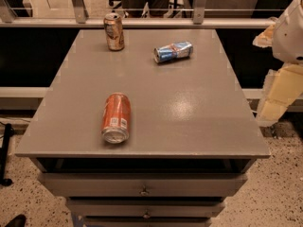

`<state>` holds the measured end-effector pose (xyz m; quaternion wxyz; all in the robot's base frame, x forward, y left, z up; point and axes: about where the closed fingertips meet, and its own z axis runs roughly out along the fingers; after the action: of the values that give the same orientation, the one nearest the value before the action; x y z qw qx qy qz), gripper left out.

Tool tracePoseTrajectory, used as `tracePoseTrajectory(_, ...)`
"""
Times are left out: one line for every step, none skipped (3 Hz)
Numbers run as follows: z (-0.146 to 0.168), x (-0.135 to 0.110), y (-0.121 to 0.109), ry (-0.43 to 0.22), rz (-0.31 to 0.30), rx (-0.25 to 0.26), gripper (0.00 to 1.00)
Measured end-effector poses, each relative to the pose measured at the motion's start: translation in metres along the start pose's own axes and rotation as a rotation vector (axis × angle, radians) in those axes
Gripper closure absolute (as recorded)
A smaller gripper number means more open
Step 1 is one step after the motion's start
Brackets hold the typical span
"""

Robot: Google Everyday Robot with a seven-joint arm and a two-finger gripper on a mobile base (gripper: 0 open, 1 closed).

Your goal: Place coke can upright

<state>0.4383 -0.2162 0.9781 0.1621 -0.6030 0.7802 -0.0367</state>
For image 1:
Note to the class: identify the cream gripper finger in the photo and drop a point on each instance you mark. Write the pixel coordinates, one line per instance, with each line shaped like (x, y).
(281, 88)
(264, 39)

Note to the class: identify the orange coke can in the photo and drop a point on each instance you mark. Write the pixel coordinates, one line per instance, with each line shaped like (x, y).
(116, 120)

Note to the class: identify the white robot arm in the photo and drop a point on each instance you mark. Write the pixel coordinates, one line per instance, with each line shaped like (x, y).
(287, 43)

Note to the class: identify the blue crushed soda can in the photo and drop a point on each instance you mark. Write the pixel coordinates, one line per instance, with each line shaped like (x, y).
(173, 51)

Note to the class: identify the tan upright soda can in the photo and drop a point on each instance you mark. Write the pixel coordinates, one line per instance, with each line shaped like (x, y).
(114, 31)

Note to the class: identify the grey drawer cabinet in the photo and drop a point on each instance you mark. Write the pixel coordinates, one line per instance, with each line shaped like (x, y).
(188, 116)

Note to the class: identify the metal railing ledge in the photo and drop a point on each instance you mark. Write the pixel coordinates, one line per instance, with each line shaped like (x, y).
(20, 16)

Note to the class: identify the top grey drawer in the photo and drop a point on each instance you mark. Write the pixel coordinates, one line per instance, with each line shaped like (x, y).
(142, 185)

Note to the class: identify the grey drawer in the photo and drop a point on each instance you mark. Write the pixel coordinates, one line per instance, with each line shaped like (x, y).
(142, 185)
(147, 208)

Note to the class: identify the middle grey drawer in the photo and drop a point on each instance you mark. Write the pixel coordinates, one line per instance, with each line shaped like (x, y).
(147, 208)

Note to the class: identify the black stand on floor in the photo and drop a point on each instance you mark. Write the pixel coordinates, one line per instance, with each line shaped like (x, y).
(4, 149)

